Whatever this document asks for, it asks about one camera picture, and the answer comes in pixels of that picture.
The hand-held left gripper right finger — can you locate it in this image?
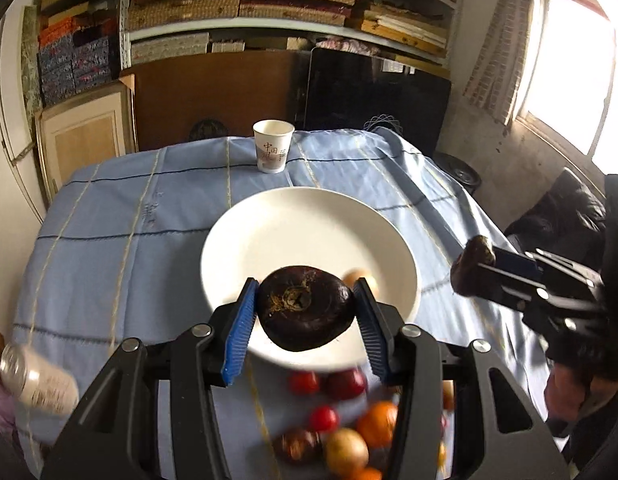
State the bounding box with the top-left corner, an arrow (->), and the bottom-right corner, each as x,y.
351,277 -> 572,480

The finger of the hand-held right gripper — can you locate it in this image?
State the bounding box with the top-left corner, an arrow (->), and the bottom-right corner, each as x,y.
490,244 -> 604,291
472,262 -> 557,317

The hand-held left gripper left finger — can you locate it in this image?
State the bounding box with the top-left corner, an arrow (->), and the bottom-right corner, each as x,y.
40,276 -> 262,480

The dark small water chestnut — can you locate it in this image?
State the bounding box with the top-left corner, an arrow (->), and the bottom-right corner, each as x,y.
450,235 -> 497,297

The brown longan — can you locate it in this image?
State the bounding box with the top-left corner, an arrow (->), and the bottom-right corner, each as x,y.
342,269 -> 380,298
325,427 -> 370,478

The white oval plate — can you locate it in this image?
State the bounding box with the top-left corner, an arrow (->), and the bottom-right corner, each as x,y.
200,186 -> 421,372

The brown red date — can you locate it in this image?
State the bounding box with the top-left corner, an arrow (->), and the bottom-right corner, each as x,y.
273,427 -> 322,465

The person's right hand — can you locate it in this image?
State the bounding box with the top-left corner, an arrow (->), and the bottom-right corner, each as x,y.
544,365 -> 615,428

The dark red plum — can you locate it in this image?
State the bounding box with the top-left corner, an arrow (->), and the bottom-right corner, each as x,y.
323,368 -> 368,401

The black jacket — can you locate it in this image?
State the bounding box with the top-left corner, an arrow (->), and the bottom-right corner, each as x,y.
504,167 -> 610,271

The red cherry tomato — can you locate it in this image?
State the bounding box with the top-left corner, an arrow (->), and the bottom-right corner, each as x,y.
309,406 -> 340,433
288,371 -> 321,396

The black round stool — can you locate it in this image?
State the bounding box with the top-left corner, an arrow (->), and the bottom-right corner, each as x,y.
433,151 -> 484,195

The blue checked tablecloth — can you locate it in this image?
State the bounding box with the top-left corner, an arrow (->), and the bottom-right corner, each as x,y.
11,127 -> 555,480

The white paper cup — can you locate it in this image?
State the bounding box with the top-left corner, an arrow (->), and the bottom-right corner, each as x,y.
252,119 -> 295,174

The dark round ornament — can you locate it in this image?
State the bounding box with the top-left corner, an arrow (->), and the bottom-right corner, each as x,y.
190,118 -> 229,140

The bright window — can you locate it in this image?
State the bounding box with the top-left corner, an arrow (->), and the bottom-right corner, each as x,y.
512,0 -> 618,171

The white drink can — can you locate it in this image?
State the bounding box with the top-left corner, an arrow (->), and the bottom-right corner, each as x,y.
0,344 -> 80,416

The beige patterned curtain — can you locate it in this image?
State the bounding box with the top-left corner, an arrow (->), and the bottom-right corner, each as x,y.
463,0 -> 547,126

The black glossy board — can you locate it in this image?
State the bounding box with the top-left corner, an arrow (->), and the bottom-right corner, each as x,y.
303,46 -> 452,157

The brown wooden board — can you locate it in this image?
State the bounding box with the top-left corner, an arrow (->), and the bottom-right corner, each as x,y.
120,51 -> 310,152

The pale framed panel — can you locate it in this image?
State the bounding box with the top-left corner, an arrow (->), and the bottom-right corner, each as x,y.
35,82 -> 138,201

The pink cloth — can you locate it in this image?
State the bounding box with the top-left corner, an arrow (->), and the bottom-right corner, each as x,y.
316,35 -> 382,57

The white metal shelf rack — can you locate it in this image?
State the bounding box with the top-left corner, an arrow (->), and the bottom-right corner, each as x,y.
120,0 -> 462,68

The pile of patterned boxes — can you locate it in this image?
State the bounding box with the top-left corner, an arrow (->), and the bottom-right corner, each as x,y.
38,0 -> 124,107

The green marbled slab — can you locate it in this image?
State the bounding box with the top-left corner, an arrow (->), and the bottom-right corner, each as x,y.
20,5 -> 44,111

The wire basket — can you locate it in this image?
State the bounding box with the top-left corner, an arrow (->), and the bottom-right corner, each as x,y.
363,114 -> 404,133

